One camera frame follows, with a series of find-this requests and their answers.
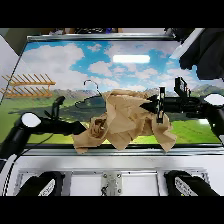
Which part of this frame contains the silver frame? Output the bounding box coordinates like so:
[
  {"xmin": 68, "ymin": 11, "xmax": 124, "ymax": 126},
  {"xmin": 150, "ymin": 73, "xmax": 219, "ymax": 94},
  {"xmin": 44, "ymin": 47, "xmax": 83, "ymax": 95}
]
[{"xmin": 12, "ymin": 32, "xmax": 224, "ymax": 197}]

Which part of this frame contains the orange wooden rack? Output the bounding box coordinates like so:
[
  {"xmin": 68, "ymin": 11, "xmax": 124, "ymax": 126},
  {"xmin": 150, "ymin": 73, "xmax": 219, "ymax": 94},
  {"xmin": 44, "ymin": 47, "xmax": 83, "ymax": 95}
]
[{"xmin": 0, "ymin": 72, "xmax": 57, "ymax": 100}]

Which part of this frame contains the tan long-sleeved shirt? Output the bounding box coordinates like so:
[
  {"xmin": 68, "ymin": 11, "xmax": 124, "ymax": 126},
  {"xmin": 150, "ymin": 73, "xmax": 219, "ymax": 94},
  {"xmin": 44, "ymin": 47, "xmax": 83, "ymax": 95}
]
[{"xmin": 71, "ymin": 88, "xmax": 178, "ymax": 155}]

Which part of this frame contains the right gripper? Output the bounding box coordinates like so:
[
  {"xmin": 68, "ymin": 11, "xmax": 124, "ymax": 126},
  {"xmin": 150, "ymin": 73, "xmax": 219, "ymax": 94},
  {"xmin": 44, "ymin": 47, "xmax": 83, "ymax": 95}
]
[{"xmin": 157, "ymin": 86, "xmax": 184, "ymax": 124}]

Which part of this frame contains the black garment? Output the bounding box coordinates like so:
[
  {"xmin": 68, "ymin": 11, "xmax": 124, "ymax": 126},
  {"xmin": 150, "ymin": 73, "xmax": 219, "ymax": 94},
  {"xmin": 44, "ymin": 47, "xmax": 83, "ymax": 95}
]
[{"xmin": 164, "ymin": 27, "xmax": 224, "ymax": 81}]

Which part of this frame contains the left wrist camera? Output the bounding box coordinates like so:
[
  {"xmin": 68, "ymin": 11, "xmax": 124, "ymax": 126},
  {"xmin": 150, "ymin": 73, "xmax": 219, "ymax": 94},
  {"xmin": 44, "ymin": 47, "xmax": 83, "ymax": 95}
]
[{"xmin": 50, "ymin": 95, "xmax": 67, "ymax": 120}]

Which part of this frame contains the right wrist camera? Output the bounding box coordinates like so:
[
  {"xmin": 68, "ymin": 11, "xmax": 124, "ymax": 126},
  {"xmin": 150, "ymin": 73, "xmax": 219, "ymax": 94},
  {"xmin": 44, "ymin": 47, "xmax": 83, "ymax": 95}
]
[{"xmin": 173, "ymin": 76, "xmax": 190, "ymax": 98}]

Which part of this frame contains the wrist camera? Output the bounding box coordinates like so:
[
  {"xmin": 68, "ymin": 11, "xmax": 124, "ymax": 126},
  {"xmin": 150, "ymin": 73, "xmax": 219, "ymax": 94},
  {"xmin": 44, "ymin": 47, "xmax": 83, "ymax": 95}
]
[
  {"xmin": 173, "ymin": 76, "xmax": 190, "ymax": 98},
  {"xmin": 50, "ymin": 95, "xmax": 67, "ymax": 120}
]

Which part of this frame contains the black clothes hanger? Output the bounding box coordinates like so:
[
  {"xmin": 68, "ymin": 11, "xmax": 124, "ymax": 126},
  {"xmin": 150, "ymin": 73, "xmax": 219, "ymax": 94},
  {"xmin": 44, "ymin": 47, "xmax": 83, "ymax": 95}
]
[{"xmin": 83, "ymin": 79, "xmax": 103, "ymax": 99}]

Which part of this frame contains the black cable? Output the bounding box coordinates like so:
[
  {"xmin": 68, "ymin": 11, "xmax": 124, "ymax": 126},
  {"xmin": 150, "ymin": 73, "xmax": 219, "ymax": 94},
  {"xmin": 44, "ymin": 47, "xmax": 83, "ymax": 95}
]
[{"xmin": 19, "ymin": 133, "xmax": 55, "ymax": 157}]

